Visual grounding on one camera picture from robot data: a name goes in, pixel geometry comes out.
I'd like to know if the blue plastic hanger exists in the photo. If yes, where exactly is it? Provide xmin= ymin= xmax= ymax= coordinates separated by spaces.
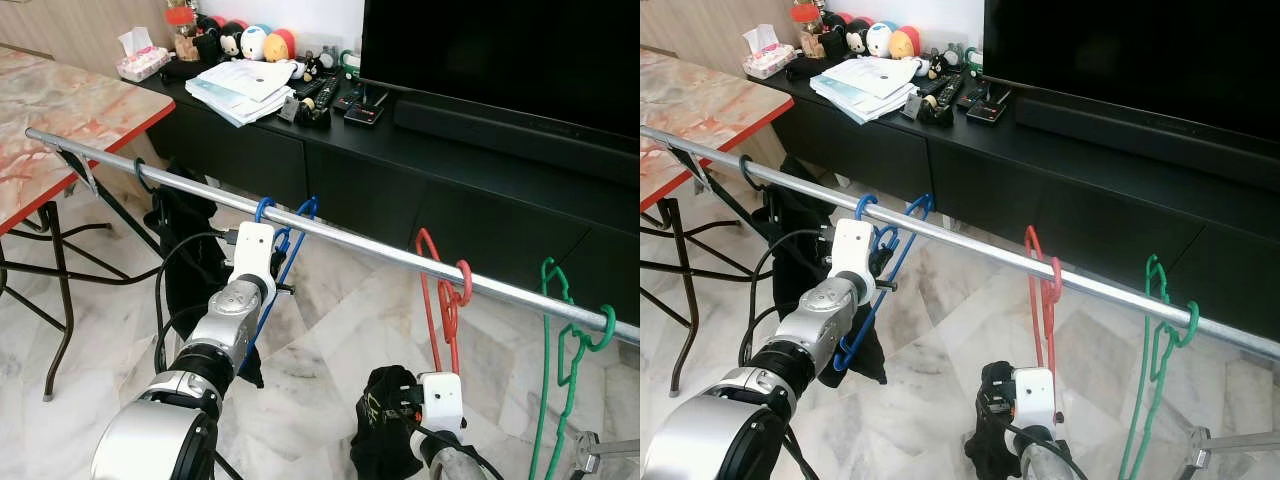
xmin=240 ymin=195 xmax=321 ymax=376
xmin=835 ymin=192 xmax=936 ymax=373

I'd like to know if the red plastic hanger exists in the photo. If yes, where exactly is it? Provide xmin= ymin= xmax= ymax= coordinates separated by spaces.
xmin=415 ymin=228 xmax=474 ymax=376
xmin=1023 ymin=225 xmax=1064 ymax=369

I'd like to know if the green plastic hanger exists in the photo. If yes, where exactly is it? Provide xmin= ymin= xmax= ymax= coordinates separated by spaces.
xmin=1118 ymin=253 xmax=1201 ymax=480
xmin=528 ymin=257 xmax=618 ymax=480

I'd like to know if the silver metal clothes rack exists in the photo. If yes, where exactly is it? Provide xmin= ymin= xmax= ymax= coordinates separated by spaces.
xmin=640 ymin=125 xmax=1280 ymax=480
xmin=25 ymin=127 xmax=641 ymax=480

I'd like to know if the black television cabinet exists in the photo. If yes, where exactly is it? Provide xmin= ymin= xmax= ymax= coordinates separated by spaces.
xmin=775 ymin=62 xmax=1280 ymax=336
xmin=140 ymin=65 xmax=641 ymax=326

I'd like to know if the small black box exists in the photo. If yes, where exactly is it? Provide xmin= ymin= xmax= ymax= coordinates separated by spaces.
xmin=965 ymin=85 xmax=1013 ymax=124
xmin=343 ymin=88 xmax=389 ymax=126

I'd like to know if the black remote control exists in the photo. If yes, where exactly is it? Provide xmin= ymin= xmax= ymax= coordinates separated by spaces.
xmin=300 ymin=75 xmax=341 ymax=113
xmin=920 ymin=72 xmax=966 ymax=109

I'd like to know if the white paper stack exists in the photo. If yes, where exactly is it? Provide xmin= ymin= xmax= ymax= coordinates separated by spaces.
xmin=808 ymin=55 xmax=921 ymax=126
xmin=185 ymin=58 xmax=299 ymax=128

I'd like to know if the black mouse plush toy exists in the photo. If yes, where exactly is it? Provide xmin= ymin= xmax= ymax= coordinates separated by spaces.
xmin=195 ymin=15 xmax=246 ymax=61
xmin=822 ymin=12 xmax=869 ymax=56

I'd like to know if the pink tissue box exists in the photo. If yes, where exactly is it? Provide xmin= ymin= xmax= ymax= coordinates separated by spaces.
xmin=115 ymin=27 xmax=171 ymax=83
xmin=742 ymin=25 xmax=796 ymax=79

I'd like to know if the pink marble table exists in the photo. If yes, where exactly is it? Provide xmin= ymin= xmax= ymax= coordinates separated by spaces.
xmin=0 ymin=48 xmax=176 ymax=401
xmin=640 ymin=48 xmax=794 ymax=396

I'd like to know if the black soundbar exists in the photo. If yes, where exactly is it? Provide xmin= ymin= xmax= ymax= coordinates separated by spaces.
xmin=1013 ymin=92 xmax=1280 ymax=196
xmin=393 ymin=95 xmax=641 ymax=186

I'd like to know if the red lidded jar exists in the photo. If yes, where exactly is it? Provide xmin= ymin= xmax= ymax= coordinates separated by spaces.
xmin=165 ymin=0 xmax=199 ymax=61
xmin=790 ymin=0 xmax=823 ymax=56

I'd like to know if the black flat television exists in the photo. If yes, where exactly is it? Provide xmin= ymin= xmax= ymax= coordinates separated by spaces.
xmin=360 ymin=0 xmax=641 ymax=141
xmin=983 ymin=0 xmax=1280 ymax=136

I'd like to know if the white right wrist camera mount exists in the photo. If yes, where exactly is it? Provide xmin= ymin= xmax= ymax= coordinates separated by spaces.
xmin=1012 ymin=367 xmax=1058 ymax=431
xmin=418 ymin=372 xmax=464 ymax=433

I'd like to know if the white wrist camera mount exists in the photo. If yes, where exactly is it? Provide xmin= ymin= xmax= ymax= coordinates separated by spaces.
xmin=1012 ymin=367 xmax=1058 ymax=431
xmin=418 ymin=372 xmax=464 ymax=433
xmin=832 ymin=218 xmax=876 ymax=286
xmin=230 ymin=222 xmax=276 ymax=286

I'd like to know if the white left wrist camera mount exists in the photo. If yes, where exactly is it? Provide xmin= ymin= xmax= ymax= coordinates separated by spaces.
xmin=230 ymin=222 xmax=276 ymax=286
xmin=832 ymin=218 xmax=876 ymax=286

